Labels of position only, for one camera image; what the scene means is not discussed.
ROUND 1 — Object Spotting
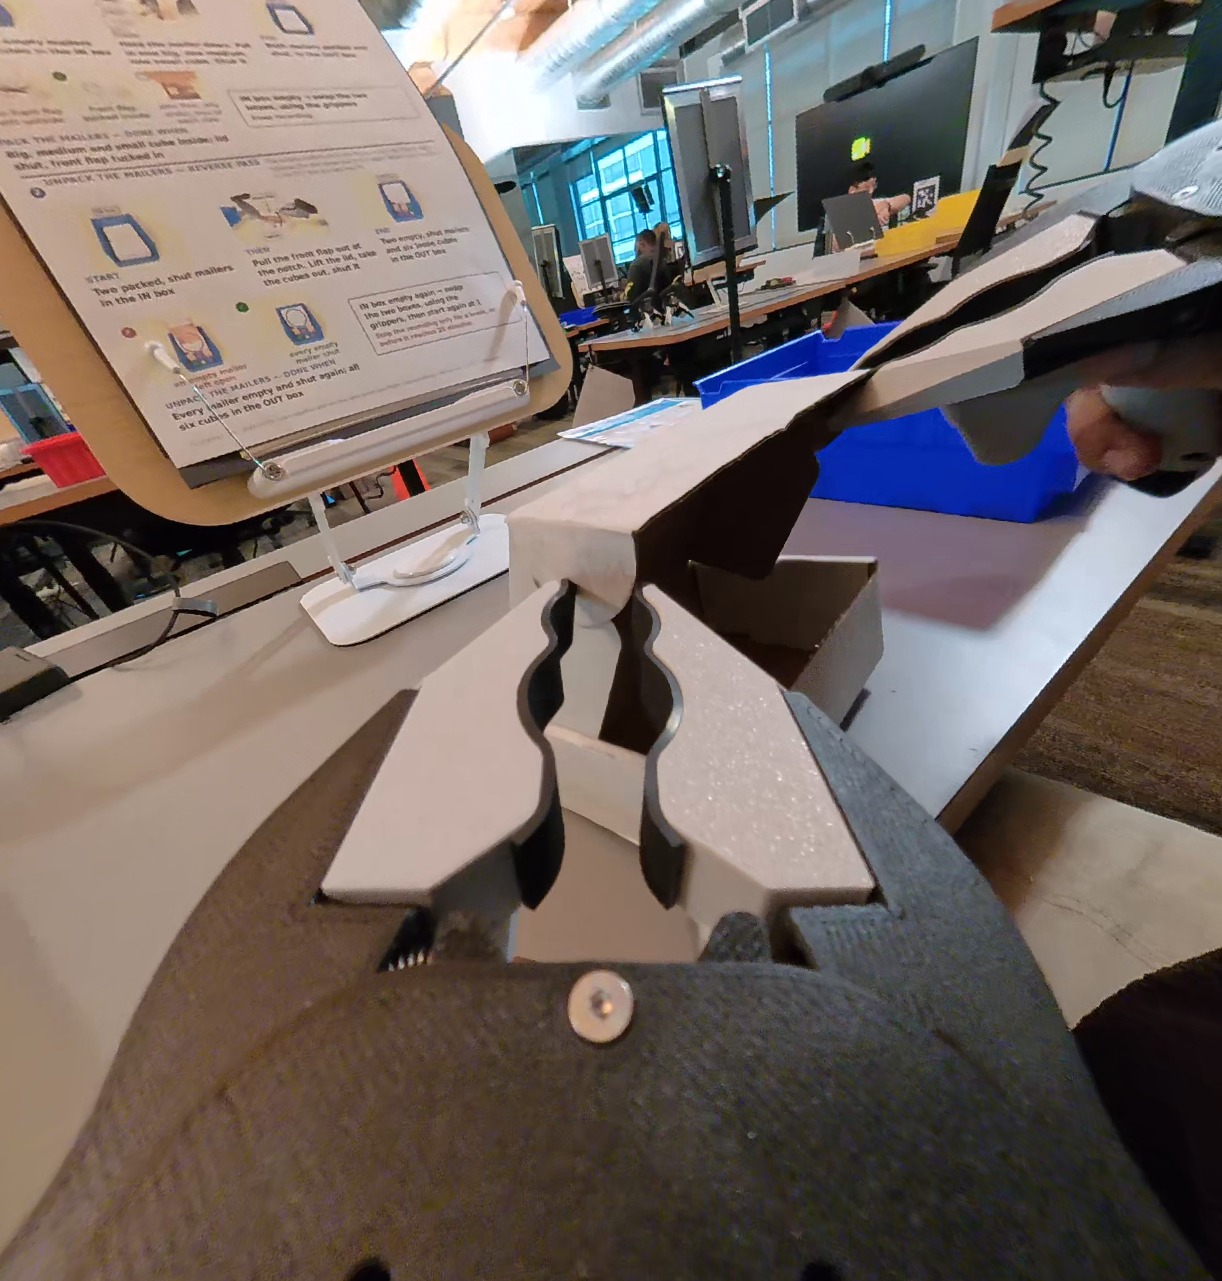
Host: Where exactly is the red plastic bin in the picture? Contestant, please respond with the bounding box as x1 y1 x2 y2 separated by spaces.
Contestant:
27 430 108 490

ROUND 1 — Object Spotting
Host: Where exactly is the black cable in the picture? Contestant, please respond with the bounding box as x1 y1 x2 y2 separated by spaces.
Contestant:
0 518 222 662

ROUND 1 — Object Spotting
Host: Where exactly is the person's tan trouser leg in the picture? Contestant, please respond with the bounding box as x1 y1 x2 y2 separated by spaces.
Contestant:
953 766 1222 1030

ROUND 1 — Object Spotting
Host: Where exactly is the silver air duct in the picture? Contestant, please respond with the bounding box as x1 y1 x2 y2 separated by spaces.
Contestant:
525 0 772 106

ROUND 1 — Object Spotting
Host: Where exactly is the coiled cable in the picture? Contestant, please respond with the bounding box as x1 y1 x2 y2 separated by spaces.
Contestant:
1026 95 1064 203

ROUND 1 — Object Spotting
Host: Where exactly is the person's black knitted sweater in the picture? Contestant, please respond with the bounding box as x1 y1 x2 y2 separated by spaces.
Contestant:
1068 938 1222 1281

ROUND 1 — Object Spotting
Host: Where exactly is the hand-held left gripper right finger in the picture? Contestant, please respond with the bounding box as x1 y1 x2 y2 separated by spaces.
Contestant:
638 583 879 934

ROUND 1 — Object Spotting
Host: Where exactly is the person's right hand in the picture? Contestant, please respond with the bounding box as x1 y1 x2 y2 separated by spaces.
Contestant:
1065 343 1222 481

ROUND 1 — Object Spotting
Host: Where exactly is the blue plastic bin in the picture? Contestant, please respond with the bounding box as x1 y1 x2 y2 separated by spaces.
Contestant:
690 318 1095 527

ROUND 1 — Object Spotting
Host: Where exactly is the brown wooden table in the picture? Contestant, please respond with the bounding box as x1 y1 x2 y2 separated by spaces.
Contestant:
578 204 1057 387

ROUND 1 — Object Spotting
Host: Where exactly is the black office chair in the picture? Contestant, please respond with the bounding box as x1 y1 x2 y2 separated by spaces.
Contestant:
950 101 1062 276

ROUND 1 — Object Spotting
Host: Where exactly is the white cardboard mailer box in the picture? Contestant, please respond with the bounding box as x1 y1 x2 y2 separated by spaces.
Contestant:
506 368 887 846

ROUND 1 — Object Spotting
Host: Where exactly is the white and blue leaflet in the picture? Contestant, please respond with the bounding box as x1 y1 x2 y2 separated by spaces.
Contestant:
554 397 703 451

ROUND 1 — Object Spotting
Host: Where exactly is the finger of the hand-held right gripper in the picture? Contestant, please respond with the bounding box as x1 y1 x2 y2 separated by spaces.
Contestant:
858 211 1105 369
848 248 1190 468

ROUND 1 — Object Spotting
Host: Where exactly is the black monitor on pole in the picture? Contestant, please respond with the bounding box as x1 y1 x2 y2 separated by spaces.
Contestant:
661 73 759 366

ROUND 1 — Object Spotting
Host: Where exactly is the large black wall screen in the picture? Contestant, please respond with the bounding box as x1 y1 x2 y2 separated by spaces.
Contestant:
794 36 981 209

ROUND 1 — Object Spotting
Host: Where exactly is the dark standing desk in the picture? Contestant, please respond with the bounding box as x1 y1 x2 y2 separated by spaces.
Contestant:
991 0 1222 136

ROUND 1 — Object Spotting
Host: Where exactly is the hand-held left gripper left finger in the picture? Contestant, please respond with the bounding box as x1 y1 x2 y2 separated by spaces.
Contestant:
319 578 578 912

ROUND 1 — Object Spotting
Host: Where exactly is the printed instruction sheet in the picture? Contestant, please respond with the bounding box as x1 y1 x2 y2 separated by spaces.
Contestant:
0 0 553 470

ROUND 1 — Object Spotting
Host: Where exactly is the small yellow storage bin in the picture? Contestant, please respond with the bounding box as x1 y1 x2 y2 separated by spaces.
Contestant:
873 188 984 258

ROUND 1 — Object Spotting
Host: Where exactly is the black electronic device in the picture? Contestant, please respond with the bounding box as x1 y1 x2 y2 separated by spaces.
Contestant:
0 643 73 724

